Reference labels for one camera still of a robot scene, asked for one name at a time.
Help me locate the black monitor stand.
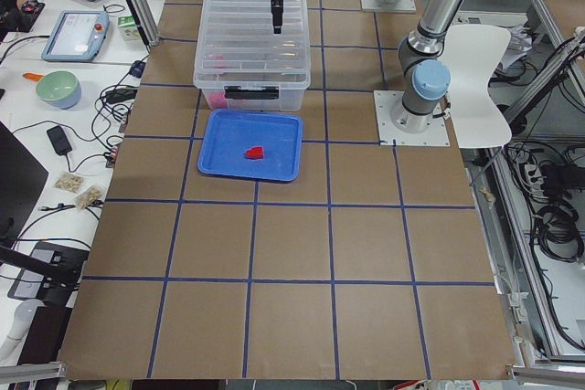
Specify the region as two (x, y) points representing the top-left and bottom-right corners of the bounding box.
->
(1, 125), (89, 306)

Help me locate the clear plastic storage box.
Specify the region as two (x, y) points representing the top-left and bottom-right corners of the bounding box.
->
(194, 72), (311, 112)

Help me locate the black power adapter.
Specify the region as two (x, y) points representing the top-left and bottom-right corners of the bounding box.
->
(47, 125), (72, 156)

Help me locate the red block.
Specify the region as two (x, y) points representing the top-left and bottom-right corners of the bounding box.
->
(244, 145), (264, 160)

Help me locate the blue plastic tray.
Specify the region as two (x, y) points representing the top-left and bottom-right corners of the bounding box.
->
(197, 110), (303, 182)

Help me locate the green white carton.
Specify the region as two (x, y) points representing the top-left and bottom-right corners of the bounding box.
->
(116, 16), (142, 41)

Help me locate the clear plastic box lid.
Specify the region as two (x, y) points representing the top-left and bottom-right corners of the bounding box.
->
(193, 0), (311, 90)

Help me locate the green and blue bowl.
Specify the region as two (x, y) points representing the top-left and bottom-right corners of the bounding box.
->
(36, 70), (81, 110)

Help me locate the snack bag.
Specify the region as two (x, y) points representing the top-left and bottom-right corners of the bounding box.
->
(75, 185), (103, 209)
(54, 172), (84, 194)

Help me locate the lower teach pendant tablet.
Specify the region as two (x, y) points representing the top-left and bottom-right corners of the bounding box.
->
(41, 11), (110, 62)

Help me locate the white plastic chair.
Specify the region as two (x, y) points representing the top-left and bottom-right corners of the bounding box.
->
(440, 24), (512, 149)

